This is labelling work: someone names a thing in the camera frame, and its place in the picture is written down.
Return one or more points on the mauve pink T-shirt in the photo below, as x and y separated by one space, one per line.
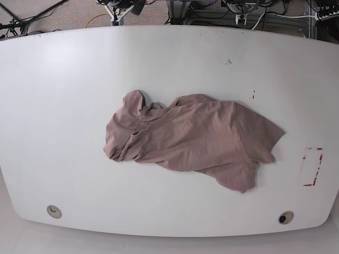
221 139

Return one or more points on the red tape rectangle marking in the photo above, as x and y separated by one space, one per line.
311 163

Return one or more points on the black tripod stand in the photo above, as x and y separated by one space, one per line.
18 26

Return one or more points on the white power strip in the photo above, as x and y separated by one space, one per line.
326 13

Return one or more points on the aluminium frame base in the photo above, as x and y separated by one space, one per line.
187 12

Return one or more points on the left table cable grommet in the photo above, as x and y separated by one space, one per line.
54 212

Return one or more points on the table cable grommet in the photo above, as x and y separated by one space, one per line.
54 212
286 217

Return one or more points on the right table cable grommet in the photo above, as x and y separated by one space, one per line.
286 217

